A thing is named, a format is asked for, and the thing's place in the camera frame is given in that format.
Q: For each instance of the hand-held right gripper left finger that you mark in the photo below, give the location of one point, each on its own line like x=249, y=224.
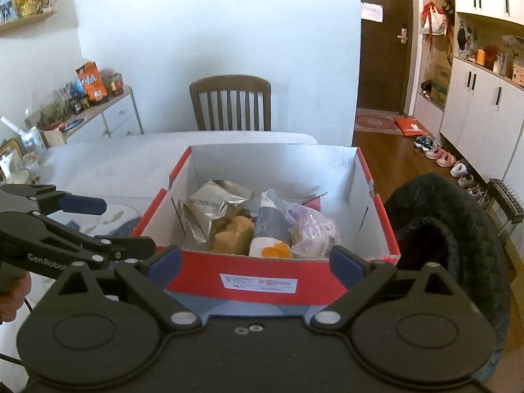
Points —
x=168, y=266

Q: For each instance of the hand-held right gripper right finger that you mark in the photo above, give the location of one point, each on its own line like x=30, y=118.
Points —
x=346, y=264

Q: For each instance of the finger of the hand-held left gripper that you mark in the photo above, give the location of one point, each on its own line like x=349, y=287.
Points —
x=84, y=205
x=123, y=247

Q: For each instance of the red cardboard box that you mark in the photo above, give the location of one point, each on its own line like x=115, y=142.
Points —
x=204, y=274

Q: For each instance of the lilac snack packet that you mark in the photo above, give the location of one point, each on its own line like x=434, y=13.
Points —
x=313, y=229

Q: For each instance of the pink binder clip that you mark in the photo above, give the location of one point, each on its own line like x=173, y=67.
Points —
x=314, y=202

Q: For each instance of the brown bread bun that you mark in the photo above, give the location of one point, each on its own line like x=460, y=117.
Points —
x=233, y=233

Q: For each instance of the silver foil packet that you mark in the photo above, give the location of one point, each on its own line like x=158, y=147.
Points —
x=211, y=206

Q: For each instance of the white grey tissue pack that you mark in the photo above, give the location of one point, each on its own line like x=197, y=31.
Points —
x=268, y=225

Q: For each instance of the white marble desktop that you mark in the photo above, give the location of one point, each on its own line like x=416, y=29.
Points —
x=123, y=159

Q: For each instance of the person's left hand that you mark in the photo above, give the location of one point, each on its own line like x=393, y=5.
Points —
x=14, y=294

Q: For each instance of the cardboard box with plants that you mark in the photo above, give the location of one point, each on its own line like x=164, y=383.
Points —
x=51, y=133

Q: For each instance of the printed white cup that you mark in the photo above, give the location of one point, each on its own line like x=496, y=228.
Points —
x=32, y=141

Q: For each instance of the white sideboard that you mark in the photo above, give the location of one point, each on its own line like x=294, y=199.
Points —
x=120, y=114

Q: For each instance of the dark glass jar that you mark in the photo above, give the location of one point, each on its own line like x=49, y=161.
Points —
x=78, y=104

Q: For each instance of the black quilted jacket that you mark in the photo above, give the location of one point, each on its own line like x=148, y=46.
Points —
x=450, y=229

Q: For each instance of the orange snack bag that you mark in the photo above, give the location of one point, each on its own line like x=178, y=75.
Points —
x=92, y=82

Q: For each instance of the red sauce jar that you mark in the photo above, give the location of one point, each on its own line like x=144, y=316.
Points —
x=115, y=84

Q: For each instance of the pink slipper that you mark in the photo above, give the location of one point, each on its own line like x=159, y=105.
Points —
x=446, y=159
x=434, y=152

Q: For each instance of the red patterned rug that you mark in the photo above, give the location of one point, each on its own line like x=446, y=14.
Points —
x=376, y=123

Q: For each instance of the dark sneaker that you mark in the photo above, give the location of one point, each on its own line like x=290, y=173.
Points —
x=424, y=141

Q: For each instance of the white plush slipper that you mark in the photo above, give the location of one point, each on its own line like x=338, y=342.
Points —
x=460, y=169

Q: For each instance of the red parcel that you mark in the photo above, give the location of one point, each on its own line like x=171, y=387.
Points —
x=410, y=126

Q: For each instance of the brown wooden chair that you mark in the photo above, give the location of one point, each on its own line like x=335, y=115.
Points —
x=229, y=84

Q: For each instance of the dark brown door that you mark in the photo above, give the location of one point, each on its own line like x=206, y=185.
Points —
x=385, y=69

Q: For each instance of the green printed carton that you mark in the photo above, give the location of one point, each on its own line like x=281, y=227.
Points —
x=440, y=84

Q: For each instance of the silver door lock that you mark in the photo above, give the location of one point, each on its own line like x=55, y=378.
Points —
x=402, y=32

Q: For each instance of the yellow bottle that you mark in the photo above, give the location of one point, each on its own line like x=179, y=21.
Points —
x=481, y=56

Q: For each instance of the white paper notice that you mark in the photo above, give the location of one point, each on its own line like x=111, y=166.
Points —
x=371, y=12

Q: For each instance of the hanging red white bag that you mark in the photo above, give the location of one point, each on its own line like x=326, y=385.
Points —
x=434, y=24

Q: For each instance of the gold picture frame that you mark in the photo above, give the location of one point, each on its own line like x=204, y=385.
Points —
x=10, y=155

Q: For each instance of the wooden wall shelf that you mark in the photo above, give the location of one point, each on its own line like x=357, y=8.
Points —
x=24, y=20

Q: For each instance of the grey wall cabinet unit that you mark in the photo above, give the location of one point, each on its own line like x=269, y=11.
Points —
x=479, y=102

